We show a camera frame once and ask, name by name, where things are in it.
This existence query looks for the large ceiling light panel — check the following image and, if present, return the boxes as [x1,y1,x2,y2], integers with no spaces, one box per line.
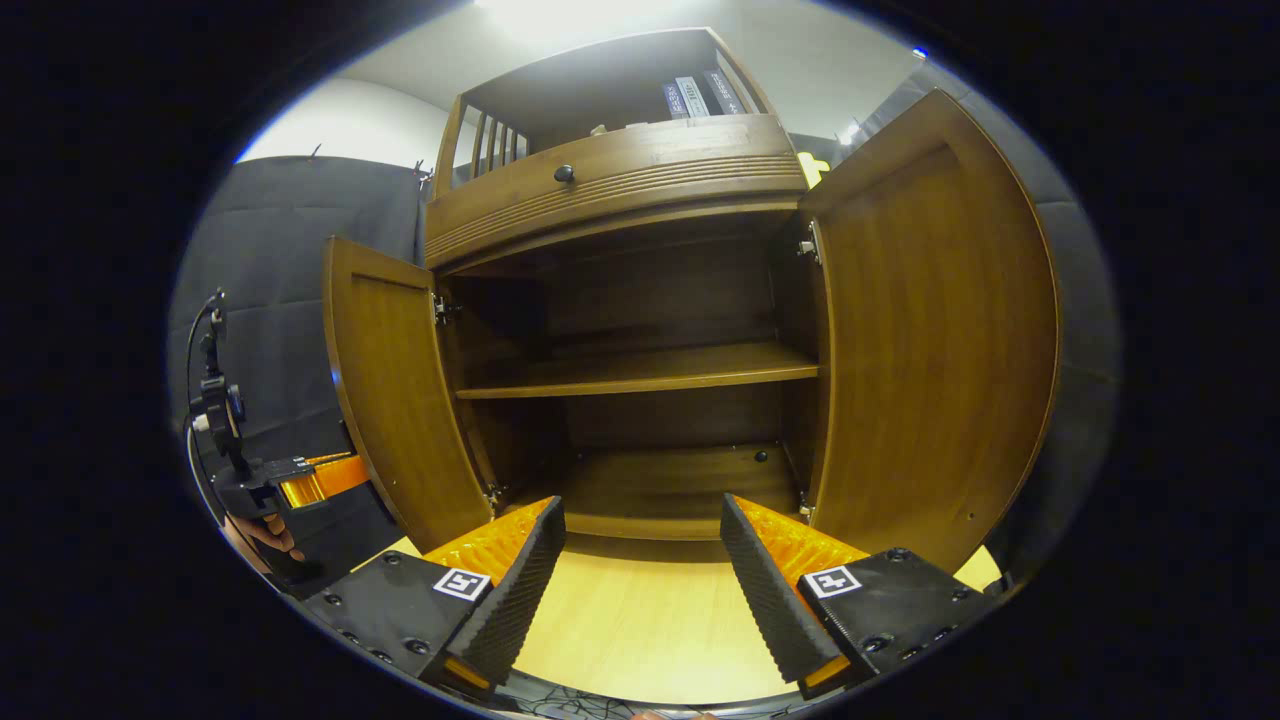
[475,0,701,46]

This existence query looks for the brown wooden shoe cabinet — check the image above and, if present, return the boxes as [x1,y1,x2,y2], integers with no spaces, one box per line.
[322,27,1061,576]

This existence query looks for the wooden inner cabinet shelf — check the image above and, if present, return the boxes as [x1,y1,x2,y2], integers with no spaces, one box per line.
[455,340,823,401]

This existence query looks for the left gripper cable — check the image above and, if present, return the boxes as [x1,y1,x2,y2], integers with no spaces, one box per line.
[183,293,226,526]

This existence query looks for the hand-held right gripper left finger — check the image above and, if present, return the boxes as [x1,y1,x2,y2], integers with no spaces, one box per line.
[303,497,567,693]

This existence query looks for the wooden cabinet door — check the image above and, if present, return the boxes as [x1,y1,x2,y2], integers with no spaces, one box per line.
[322,236,496,553]
[800,88,1061,576]

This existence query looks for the black cables on table edge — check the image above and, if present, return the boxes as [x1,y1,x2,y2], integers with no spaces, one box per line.
[520,690,641,720]

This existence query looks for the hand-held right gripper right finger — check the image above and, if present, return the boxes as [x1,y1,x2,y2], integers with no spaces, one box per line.
[720,493,1001,701]

